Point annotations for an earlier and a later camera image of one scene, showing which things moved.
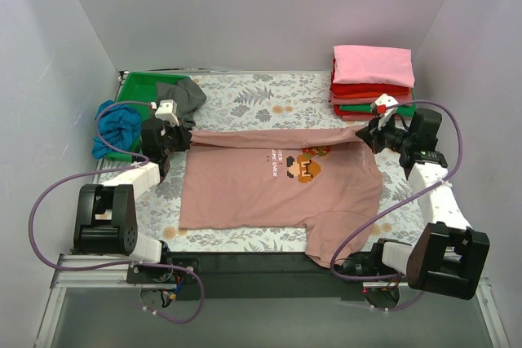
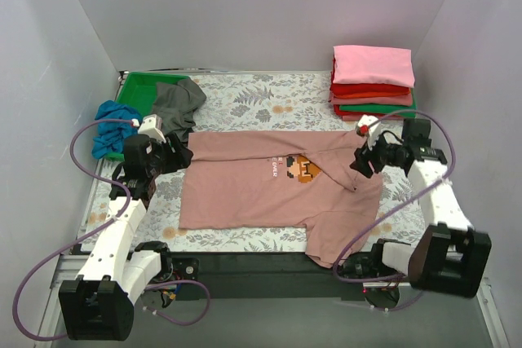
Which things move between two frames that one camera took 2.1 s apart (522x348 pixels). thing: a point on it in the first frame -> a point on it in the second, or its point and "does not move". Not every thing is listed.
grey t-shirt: [188, 95] does not move
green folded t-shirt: [406, 111] does not move
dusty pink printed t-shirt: [325, 180] does not move
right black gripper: [373, 138] -> [365, 159]
